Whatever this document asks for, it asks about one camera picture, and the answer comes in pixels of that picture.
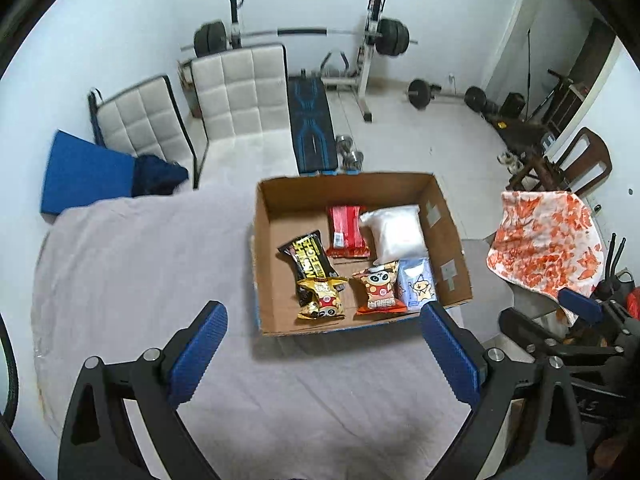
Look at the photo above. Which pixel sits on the orange panda snack packet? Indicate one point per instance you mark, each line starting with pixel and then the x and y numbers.
pixel 380 285

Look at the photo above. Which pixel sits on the barbell on rack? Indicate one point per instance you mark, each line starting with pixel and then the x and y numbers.
pixel 388 37

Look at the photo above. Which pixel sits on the white quilted chair left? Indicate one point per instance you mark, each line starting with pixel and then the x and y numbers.
pixel 144 120

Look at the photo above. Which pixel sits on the blue cartoon dog packet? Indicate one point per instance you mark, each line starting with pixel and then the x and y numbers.
pixel 415 283

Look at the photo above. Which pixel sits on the white quilted chair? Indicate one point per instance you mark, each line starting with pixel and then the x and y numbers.
pixel 144 120
pixel 243 97

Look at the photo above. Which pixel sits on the black exercise machine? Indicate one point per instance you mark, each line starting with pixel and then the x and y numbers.
pixel 615 285

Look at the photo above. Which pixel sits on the dark navy cloth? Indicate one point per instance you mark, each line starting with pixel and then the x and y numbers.
pixel 155 176

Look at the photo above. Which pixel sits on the brown wooden chair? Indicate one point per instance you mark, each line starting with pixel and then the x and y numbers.
pixel 591 167

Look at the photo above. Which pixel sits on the black yellow snack packet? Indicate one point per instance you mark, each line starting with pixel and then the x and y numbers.
pixel 309 257

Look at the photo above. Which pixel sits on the black blue weight bench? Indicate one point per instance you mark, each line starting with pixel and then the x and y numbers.
pixel 311 126

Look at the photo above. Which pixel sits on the blue cushion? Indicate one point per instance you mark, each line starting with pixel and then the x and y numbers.
pixel 80 173

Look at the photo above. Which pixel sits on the chrome dumbbell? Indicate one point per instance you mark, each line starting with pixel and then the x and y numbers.
pixel 351 158

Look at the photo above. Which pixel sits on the red plastic bag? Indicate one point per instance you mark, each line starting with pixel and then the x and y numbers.
pixel 633 303

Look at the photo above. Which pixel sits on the white quilted chair right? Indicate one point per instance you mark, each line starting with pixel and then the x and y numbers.
pixel 243 97

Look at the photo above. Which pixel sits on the barbell on floor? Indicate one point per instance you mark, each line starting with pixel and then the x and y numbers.
pixel 421 93

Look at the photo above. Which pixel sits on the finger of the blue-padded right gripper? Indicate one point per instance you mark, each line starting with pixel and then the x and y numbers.
pixel 586 308
pixel 528 335

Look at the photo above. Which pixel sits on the white barbell rack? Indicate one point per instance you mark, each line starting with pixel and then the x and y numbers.
pixel 358 82

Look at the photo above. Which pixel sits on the white frosted zip bag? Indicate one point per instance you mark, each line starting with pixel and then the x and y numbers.
pixel 397 233

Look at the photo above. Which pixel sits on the red floral snack packet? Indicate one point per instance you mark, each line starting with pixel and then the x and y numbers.
pixel 346 239

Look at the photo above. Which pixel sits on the orange white patterned cloth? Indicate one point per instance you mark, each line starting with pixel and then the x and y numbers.
pixel 547 241

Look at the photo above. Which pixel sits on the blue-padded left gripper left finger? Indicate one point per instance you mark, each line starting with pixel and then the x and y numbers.
pixel 191 349

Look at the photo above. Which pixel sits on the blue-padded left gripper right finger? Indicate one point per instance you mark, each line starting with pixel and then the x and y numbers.
pixel 457 352

